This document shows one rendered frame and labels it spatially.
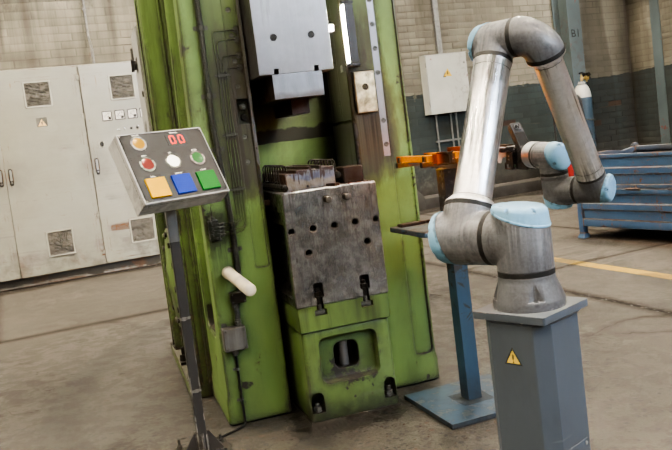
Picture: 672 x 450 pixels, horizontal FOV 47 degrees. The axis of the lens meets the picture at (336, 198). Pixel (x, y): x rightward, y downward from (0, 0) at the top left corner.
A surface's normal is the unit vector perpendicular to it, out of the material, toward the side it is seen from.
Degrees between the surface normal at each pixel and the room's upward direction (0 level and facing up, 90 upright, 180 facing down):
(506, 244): 90
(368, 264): 90
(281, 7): 90
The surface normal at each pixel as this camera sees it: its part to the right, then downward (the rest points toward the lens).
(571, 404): 0.69, -0.03
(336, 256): 0.30, 0.04
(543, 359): -0.02, 0.08
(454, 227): -0.65, -0.31
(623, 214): -0.86, 0.15
